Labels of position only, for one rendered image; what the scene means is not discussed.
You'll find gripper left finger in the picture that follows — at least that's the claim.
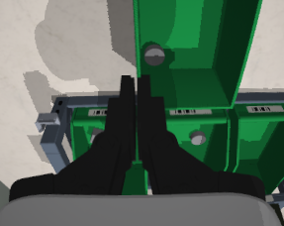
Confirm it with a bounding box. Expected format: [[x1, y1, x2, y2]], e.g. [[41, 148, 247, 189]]
[[9, 75, 137, 202]]

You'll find green bin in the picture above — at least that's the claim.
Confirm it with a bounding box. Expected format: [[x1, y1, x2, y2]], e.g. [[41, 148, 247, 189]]
[[226, 103, 284, 194], [133, 0, 262, 110], [70, 107, 147, 195], [165, 109, 231, 171]]

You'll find grey shelf rack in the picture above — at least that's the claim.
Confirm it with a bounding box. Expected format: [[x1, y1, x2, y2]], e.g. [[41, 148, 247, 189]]
[[35, 92, 284, 209]]

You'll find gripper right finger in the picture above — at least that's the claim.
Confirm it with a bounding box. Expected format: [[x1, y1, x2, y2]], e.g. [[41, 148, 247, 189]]
[[137, 74, 266, 201]]

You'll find grey metal block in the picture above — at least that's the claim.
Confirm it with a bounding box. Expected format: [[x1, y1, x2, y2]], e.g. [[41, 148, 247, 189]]
[[90, 128, 104, 143]]

